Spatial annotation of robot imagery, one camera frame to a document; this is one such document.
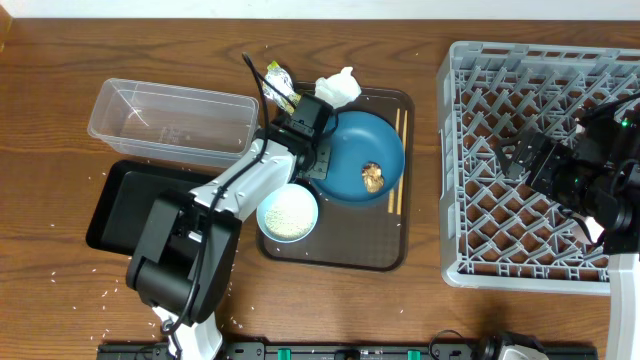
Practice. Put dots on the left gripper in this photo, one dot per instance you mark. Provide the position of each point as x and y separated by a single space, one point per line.
322 168

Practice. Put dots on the black rectangular tray bin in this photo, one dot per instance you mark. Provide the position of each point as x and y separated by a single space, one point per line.
128 195

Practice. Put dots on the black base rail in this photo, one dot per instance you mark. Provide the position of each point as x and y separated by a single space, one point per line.
446 345

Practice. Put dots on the dark brown serving tray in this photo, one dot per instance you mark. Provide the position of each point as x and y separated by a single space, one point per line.
358 237

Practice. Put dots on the clear plastic container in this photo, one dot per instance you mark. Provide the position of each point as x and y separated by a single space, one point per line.
173 123

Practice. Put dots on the pink white cup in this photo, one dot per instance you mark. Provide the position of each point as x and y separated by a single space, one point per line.
587 230

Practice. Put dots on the wooden chopstick left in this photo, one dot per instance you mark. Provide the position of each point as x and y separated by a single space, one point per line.
391 200

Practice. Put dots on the blue plate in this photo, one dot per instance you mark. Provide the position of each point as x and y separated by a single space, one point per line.
356 139

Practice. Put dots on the light blue rice bowl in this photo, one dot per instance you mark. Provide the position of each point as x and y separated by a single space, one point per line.
288 214

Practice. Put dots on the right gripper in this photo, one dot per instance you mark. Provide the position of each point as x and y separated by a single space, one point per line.
555 154

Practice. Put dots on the wooden chopstick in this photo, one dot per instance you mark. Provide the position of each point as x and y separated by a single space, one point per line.
401 127
391 200

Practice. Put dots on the yellow silver snack wrapper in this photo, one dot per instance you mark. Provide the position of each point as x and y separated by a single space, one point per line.
278 87

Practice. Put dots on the crumpled white napkin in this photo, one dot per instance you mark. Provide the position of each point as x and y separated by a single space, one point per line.
339 89

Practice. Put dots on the brown food scrap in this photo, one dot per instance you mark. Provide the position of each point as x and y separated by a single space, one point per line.
372 177

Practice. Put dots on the grey dishwasher rack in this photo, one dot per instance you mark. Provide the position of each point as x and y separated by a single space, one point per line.
495 233

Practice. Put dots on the wooden chopstick right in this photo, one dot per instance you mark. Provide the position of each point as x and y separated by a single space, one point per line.
401 127

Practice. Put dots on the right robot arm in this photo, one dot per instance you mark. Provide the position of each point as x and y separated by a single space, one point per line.
598 178

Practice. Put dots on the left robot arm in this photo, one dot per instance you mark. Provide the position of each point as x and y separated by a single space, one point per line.
183 260

